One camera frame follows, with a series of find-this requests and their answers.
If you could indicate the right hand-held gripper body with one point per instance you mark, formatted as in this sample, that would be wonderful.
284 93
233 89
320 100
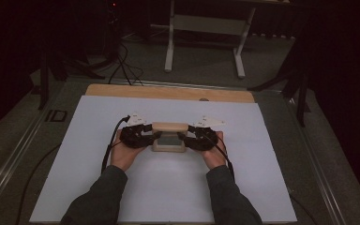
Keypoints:
204 136

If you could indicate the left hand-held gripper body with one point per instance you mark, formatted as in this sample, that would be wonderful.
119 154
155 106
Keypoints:
132 132

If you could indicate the wooden photo frame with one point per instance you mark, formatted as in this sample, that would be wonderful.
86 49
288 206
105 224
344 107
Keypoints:
169 137

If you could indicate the person's right hand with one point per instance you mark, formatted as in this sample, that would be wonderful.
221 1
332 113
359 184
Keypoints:
214 157

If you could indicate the person's left hand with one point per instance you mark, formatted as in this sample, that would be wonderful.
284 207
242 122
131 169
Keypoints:
123 156

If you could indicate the black floor plate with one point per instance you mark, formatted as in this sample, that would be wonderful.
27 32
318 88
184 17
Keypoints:
56 115

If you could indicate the black tripod stand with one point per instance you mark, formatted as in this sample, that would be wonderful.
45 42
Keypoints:
45 81
301 93

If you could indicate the white metal stand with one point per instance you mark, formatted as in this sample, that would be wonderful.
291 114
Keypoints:
206 25

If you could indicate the equipment stand with red light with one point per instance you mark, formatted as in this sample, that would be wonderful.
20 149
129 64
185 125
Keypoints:
112 28

